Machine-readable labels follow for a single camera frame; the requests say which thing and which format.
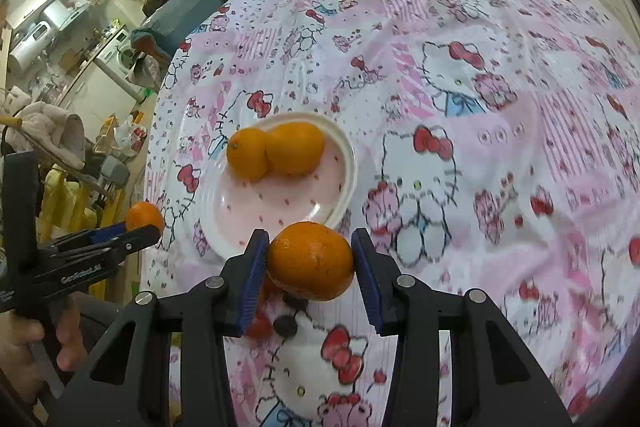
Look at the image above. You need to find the person's left hand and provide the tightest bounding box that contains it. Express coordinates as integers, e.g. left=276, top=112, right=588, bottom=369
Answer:
left=0, top=294, right=89, bottom=403

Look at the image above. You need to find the yellow rack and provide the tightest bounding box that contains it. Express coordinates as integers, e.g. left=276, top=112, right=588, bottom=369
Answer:
left=39, top=166, right=126, bottom=250

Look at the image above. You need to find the grey pink cloth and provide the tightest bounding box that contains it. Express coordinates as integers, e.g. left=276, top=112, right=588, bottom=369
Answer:
left=4, top=101, right=87, bottom=172

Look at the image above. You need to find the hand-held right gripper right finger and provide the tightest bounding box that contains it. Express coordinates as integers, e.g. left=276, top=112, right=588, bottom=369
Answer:
left=351, top=228, right=573, bottom=427

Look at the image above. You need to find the pink dotted white plate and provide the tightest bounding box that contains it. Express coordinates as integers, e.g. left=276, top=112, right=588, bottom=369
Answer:
left=199, top=112, right=358, bottom=260

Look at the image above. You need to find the white washing machine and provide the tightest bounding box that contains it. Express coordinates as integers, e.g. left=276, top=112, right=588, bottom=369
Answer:
left=94, top=28, right=147, bottom=102

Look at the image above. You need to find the white red plastic bag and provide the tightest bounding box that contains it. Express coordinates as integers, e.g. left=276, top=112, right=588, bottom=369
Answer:
left=113, top=113, right=149, bottom=158

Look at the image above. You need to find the blue grey cushion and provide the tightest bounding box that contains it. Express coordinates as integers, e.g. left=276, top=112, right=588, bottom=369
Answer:
left=131, top=0, right=227, bottom=60

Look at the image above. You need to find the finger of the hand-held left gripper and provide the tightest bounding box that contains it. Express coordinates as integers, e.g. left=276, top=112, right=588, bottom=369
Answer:
left=37, top=222, right=130, bottom=258
left=42, top=225, right=162, bottom=270

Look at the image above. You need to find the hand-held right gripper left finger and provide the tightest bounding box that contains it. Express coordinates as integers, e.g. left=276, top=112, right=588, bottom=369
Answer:
left=47, top=229, right=271, bottom=427

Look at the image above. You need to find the orange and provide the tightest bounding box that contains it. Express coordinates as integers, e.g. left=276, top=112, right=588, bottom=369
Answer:
left=125, top=201, right=166, bottom=235
left=265, top=122, right=326, bottom=176
left=226, top=127, right=271, bottom=182
left=267, top=222, right=356, bottom=303

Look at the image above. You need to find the white water heater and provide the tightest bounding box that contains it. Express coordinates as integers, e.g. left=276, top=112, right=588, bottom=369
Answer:
left=7, top=19, right=55, bottom=74

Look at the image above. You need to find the pink cartoon cat printed blanket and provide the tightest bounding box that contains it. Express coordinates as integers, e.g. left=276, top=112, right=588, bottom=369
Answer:
left=140, top=0, right=640, bottom=427

